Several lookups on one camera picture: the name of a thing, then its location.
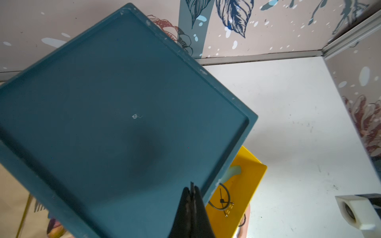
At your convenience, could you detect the teal drawer cabinet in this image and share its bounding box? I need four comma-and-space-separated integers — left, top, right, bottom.
1, 3, 258, 238

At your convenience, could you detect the teal fruit knife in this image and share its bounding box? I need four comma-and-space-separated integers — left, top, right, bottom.
220, 165, 242, 184

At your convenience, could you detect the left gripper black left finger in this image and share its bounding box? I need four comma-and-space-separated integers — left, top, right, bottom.
169, 182, 194, 238

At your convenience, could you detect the yellow bottom drawer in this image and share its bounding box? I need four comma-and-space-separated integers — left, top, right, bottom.
233, 204, 251, 238

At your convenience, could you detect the yellow drawer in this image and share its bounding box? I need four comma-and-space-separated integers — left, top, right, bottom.
206, 146, 267, 238
233, 204, 251, 238

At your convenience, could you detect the gold cutlery piece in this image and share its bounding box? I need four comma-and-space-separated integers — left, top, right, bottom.
16, 194, 33, 238

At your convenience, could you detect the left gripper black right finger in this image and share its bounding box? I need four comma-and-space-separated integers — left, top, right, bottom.
192, 186, 215, 238

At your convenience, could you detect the iridescent purple spoon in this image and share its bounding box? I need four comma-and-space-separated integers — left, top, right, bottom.
46, 218, 66, 238

